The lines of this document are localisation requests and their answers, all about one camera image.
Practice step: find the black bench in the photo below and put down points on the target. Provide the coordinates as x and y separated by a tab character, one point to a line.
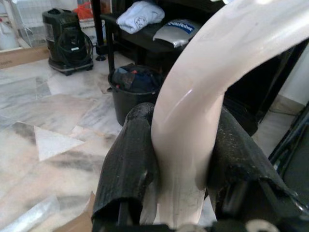
135	39

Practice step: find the light blue folded cloth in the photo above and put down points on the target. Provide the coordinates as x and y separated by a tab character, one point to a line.
140	15

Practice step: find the brown cardboard box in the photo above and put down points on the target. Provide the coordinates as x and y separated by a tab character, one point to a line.
82	220

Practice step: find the black metal frame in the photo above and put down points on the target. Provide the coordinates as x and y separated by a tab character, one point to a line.
287	154

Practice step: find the black plastic bucket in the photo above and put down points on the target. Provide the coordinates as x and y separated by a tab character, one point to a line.
132	106

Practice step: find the flat brown cardboard carton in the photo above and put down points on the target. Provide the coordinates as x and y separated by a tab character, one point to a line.
21	58

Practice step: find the black canister vacuum cleaner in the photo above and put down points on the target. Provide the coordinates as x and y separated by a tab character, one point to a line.
67	41

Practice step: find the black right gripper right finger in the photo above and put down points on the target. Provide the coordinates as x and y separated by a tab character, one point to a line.
239	164

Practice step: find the dark clothes bundle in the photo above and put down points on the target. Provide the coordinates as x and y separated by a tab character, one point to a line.
137	78

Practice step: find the silver bag with blue label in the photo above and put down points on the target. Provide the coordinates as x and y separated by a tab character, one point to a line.
176	32

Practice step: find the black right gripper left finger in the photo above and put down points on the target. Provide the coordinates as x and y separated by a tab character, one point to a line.
128	157

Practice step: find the orange plastic bag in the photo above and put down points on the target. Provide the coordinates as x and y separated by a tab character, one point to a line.
83	10

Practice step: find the black stand leg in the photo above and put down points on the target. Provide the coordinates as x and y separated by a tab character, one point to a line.
99	29

